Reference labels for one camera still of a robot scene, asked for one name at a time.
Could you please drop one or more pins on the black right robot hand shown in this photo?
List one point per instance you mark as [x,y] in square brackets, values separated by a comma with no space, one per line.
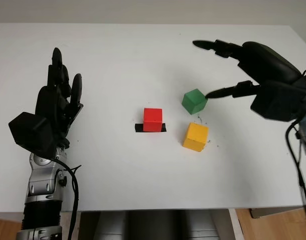
[265,62]

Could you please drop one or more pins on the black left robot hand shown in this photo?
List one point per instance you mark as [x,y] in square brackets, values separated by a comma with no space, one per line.
[50,102]

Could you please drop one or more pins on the green cube block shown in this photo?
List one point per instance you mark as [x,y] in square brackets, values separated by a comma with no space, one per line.
[194,102]

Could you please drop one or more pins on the yellow cube block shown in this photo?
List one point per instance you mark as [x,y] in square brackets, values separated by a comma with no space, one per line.
[196,137]

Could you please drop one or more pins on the red cube block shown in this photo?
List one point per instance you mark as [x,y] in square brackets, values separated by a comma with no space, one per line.
[153,120]

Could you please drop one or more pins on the black tape strip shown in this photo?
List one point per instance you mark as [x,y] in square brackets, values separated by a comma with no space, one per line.
[138,128]

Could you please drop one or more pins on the dark grey robot torso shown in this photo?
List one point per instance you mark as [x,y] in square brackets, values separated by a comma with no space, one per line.
[153,225]

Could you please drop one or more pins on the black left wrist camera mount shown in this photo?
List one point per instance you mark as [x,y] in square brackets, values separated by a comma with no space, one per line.
[30,132]

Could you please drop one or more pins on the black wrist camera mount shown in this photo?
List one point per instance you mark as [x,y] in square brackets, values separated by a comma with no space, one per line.
[280,102]
[30,132]

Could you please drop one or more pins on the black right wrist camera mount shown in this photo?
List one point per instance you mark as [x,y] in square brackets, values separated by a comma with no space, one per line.
[280,102]

